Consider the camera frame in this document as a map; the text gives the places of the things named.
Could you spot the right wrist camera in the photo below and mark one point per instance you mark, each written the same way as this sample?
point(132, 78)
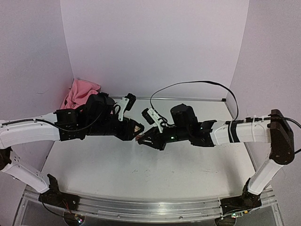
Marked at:
point(153, 118)

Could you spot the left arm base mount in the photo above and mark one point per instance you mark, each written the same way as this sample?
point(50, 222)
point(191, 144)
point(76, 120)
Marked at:
point(54, 197)

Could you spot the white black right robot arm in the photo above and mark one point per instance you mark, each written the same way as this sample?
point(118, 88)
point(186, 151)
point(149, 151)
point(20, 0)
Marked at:
point(272, 129)

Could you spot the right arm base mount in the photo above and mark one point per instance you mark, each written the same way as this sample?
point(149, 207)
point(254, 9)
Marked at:
point(245, 202)

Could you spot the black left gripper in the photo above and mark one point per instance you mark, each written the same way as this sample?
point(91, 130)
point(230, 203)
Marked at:
point(128, 134)

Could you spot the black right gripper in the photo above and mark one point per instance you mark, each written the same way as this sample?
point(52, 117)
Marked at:
point(161, 137)

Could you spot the nail polish bottle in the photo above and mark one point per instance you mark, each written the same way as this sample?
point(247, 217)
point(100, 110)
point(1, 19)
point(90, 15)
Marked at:
point(140, 138)

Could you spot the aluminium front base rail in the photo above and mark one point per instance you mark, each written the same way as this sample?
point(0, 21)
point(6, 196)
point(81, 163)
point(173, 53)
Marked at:
point(153, 211)

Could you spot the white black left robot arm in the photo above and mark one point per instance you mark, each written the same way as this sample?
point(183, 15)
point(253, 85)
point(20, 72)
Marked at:
point(99, 116)

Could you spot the pink sleeve cloth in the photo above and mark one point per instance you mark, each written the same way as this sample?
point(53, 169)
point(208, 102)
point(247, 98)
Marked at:
point(79, 93)

